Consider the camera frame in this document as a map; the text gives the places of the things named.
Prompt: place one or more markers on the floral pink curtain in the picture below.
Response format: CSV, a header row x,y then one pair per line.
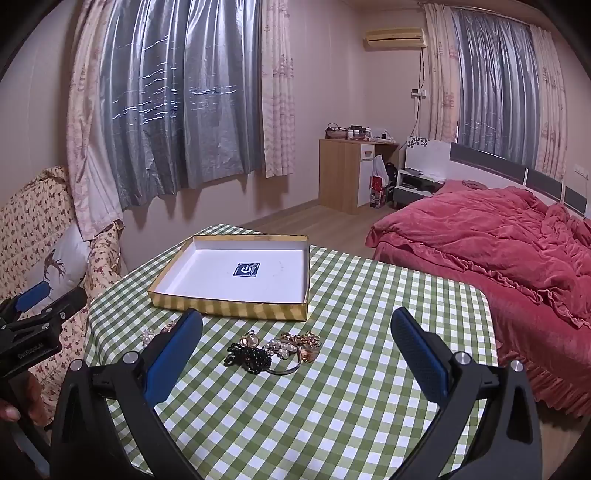
x,y
278,101
87,138
441,78
551,106

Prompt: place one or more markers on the woven basket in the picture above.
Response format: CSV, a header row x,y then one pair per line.
x,y
336,133

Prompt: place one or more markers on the white plastic bag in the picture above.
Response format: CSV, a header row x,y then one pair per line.
x,y
379,167

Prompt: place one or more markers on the white grey bed headboard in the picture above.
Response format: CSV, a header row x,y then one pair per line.
x,y
489,166

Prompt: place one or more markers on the white grey nightstand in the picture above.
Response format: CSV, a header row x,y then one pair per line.
x,y
413,184

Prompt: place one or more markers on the small pearl cluster earring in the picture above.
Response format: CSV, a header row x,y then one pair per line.
x,y
147,337

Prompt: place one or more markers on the small bottles and boxes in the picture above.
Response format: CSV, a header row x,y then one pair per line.
x,y
359,132

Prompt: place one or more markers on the gold striped cardboard box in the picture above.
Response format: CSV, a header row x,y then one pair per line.
x,y
221,277

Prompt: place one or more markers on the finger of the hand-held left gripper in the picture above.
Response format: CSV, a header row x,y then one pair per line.
x,y
32,295
64,304

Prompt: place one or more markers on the floral covered sofa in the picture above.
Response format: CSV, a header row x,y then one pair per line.
x,y
32,217

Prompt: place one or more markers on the amber heart pendant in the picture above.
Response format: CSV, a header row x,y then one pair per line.
x,y
308,354

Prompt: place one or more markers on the wall air conditioner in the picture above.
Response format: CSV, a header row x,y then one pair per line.
x,y
393,38

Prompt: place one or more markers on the wooden cabinet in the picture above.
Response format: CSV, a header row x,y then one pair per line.
x,y
341,175

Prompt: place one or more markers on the white deer print pillow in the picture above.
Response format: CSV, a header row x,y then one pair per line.
x,y
64,258

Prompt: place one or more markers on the red paper bag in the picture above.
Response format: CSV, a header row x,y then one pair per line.
x,y
378,191

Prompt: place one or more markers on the silver bangle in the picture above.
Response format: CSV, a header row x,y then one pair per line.
x,y
291,368

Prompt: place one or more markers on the red ruffled blanket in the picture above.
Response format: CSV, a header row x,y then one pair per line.
x,y
489,235

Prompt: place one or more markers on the green checkered tablecloth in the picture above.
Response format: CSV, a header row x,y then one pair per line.
x,y
323,415

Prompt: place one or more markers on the black bag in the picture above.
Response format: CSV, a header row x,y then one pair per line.
x,y
392,174

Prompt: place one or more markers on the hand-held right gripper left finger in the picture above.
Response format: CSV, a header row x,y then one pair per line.
x,y
174,357

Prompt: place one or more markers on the person's left hand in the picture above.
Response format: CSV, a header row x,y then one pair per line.
x,y
33,397

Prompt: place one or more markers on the white wall socket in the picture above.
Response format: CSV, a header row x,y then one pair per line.
x,y
418,92

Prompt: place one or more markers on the silver blackout curtain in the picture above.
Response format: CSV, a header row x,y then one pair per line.
x,y
496,92
184,106

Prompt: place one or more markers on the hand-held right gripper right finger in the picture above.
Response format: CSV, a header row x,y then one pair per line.
x,y
421,357

